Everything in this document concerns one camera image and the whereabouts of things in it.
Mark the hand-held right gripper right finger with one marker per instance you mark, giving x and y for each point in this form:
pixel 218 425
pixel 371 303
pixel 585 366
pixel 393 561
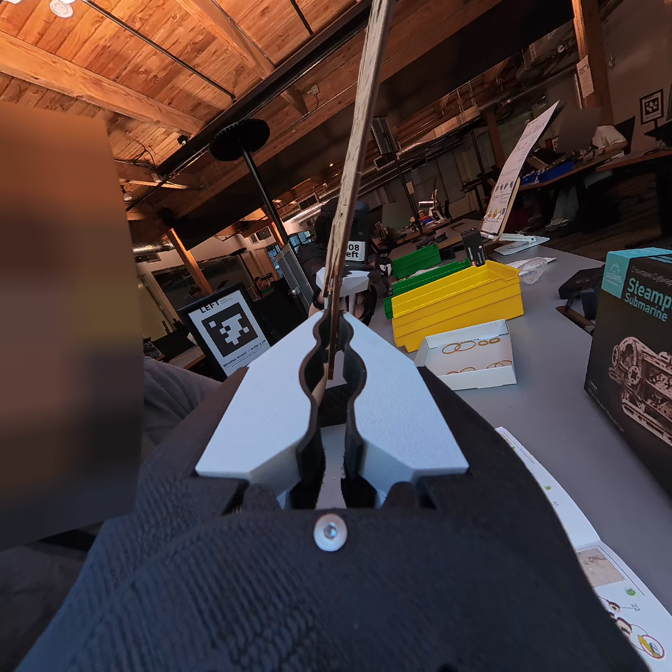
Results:
pixel 404 425

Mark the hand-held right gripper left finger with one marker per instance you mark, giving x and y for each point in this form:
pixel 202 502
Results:
pixel 262 420

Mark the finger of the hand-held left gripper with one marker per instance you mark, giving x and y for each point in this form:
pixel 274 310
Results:
pixel 322 281
pixel 353 281

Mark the wooden model parts sheet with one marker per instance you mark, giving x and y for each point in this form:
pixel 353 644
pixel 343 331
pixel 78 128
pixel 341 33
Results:
pixel 375 78

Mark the black model kit box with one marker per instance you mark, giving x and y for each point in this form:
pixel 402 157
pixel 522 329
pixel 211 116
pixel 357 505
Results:
pixel 630 367

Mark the person's left hand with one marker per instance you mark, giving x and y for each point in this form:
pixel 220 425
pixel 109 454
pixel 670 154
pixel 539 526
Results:
pixel 359 305

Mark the grey metal panel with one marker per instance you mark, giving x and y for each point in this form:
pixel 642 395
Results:
pixel 291 278

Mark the small green plastic bin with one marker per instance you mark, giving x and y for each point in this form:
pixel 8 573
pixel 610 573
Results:
pixel 417 260

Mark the long green plastic bin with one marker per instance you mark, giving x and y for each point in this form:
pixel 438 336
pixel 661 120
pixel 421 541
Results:
pixel 420 286

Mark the black textured pad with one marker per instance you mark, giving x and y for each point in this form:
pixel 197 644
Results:
pixel 333 407

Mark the tan rubber band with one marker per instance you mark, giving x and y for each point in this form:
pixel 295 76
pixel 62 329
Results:
pixel 488 342
pixel 461 369
pixel 500 364
pixel 458 347

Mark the white cardboard box tray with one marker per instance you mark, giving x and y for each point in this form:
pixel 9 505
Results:
pixel 472 380

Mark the person's grey shirt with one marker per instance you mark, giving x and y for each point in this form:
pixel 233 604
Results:
pixel 173 399

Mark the black framed marker sign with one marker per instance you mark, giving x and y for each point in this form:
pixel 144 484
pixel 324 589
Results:
pixel 231 330

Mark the yellow plastic bin stack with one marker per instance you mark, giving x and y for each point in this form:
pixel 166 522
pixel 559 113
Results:
pixel 462 309

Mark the small black box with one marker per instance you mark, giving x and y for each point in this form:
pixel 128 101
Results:
pixel 474 249

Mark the black round-base pole stand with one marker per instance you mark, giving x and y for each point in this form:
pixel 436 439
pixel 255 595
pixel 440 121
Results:
pixel 240 139

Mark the white board stand base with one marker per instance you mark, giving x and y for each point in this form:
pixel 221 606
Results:
pixel 522 244

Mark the instruction sheet on board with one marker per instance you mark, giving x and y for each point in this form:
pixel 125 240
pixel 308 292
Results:
pixel 517 168

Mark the clear plastic bag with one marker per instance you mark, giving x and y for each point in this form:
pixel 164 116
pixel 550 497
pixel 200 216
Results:
pixel 530 267

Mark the blue plastic bin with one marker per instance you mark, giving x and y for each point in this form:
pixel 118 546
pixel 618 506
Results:
pixel 548 170

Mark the printed instruction booklet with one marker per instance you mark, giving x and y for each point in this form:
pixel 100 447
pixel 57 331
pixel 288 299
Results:
pixel 577 525

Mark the black power adapter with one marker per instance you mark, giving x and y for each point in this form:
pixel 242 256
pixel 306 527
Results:
pixel 582 286

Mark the white paper notice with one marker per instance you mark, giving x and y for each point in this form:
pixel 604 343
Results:
pixel 584 76

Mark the black white marker tag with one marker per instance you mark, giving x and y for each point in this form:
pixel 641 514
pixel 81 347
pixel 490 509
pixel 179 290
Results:
pixel 651 107

